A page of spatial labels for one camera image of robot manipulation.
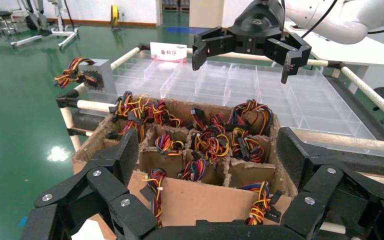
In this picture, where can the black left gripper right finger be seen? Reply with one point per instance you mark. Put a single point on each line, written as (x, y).
(324, 185)

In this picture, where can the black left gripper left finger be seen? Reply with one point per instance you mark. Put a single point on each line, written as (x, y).
(106, 185)

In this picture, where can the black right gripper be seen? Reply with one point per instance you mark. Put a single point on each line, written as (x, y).
(258, 26)

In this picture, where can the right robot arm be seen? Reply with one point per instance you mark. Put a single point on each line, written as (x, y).
(341, 21)

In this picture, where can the clear acrylic divider tray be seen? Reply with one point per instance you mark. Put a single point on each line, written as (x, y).
(245, 82)

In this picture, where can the white rack leg pipe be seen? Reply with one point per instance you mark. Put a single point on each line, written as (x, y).
(68, 126)

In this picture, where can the black pipe joint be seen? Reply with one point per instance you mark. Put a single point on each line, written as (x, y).
(143, 46)
(66, 101)
(334, 64)

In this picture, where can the white sign with red characters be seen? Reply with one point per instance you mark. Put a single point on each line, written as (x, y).
(168, 49)

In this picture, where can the stacked wooden pallets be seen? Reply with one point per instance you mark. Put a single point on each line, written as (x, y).
(175, 4)

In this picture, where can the blue floor tape piece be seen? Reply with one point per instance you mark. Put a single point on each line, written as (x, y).
(23, 221)

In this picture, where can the brown cardboard divider box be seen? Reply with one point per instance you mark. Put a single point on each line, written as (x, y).
(195, 202)

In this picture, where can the yellow round floor fan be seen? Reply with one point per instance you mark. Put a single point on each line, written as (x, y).
(114, 13)

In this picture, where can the black seat metal stool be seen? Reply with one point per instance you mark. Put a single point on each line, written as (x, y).
(1, 14)

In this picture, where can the white machine base frame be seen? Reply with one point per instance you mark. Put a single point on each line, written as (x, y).
(67, 34)

